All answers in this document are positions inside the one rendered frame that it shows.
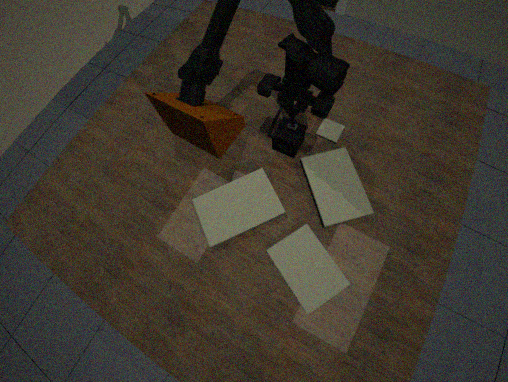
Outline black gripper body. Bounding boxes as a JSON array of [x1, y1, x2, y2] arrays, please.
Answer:
[[257, 72, 336, 119]]

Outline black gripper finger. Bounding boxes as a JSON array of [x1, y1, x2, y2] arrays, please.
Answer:
[[277, 98, 294, 117], [292, 103, 309, 119]]

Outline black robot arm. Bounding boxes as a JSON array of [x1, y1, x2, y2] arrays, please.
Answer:
[[175, 0, 350, 107]]

